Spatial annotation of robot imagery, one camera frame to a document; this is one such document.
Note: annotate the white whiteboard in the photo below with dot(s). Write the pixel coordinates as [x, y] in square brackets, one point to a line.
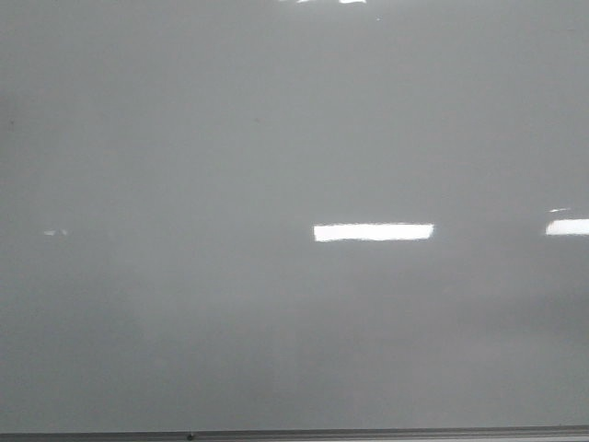
[231, 215]

